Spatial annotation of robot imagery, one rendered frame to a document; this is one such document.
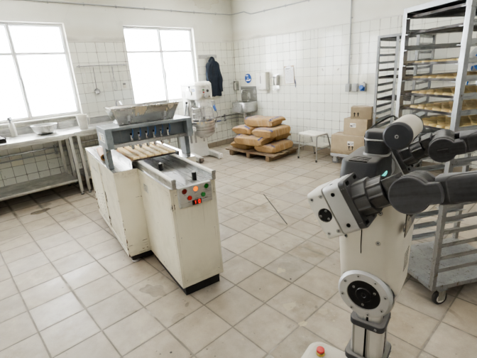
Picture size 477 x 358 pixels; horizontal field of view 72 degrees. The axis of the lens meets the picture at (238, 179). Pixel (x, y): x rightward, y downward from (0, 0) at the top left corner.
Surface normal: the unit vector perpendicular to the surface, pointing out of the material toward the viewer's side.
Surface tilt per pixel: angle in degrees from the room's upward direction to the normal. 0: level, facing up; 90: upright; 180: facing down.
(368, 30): 90
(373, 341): 90
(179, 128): 90
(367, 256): 101
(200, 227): 90
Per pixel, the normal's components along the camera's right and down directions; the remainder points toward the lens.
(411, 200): -0.66, 0.16
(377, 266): -0.58, 0.46
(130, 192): 0.55, 0.23
